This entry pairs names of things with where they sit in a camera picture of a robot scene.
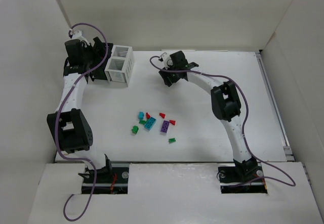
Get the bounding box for black slotted container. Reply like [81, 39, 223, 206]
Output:
[90, 58, 107, 81]

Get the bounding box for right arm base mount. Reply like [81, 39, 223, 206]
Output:
[216, 164, 268, 194]

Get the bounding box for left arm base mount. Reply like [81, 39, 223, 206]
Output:
[78, 163, 130, 195]

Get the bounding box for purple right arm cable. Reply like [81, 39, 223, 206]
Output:
[149, 55, 296, 187]

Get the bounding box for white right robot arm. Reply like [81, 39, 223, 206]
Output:
[158, 51, 259, 183]

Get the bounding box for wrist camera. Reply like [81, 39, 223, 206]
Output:
[68, 29, 90, 45]
[158, 52, 173, 69]

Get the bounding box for purple flat lego brick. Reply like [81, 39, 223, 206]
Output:
[160, 120, 170, 135]

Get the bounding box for white slotted container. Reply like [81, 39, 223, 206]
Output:
[104, 45, 135, 86]

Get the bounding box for teal lego brick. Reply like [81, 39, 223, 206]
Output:
[144, 117, 156, 130]

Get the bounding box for green curved lego piece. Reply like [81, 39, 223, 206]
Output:
[169, 138, 176, 144]

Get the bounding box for green lego block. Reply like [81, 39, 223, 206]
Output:
[131, 125, 139, 135]

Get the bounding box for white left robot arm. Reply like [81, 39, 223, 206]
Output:
[47, 36, 113, 179]

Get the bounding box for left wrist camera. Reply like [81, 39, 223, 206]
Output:
[68, 29, 90, 45]

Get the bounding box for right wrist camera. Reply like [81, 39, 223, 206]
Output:
[158, 52, 173, 69]

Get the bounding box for small teal lego piece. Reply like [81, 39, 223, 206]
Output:
[138, 111, 144, 120]

